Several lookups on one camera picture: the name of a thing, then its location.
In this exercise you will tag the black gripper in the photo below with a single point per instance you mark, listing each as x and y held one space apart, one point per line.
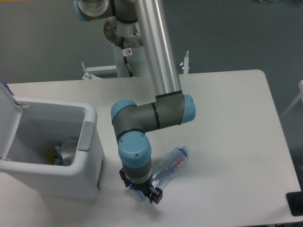
143 184

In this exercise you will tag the clear plastic water bottle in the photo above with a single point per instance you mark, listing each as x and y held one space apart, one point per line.
169 166

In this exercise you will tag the white green wrapper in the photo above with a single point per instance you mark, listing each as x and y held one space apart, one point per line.
65 154

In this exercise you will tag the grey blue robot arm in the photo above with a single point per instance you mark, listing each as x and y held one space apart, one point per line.
171 107

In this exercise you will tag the yellow trash in bin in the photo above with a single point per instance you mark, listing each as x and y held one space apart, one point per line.
50 156

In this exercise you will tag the white plastic trash can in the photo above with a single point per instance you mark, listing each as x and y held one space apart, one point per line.
52 146

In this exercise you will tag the white trash can lid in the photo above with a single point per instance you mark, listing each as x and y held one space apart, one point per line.
10 115

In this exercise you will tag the black device at table edge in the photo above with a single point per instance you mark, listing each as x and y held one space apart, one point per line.
295 203

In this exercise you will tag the white furniture leg right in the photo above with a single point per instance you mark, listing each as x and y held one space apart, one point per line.
297 99

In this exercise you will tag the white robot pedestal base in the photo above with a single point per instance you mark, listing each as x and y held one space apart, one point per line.
137 54

